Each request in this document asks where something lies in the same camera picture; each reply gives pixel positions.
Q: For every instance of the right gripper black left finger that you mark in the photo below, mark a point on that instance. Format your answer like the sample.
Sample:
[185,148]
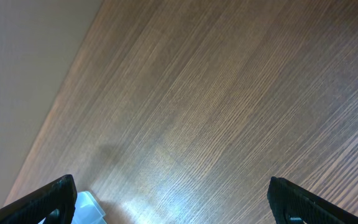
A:
[52,203]

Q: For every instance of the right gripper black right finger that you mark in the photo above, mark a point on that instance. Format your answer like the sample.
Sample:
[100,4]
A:
[291,203]

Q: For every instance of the clear plastic storage container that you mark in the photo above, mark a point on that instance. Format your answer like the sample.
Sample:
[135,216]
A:
[82,210]

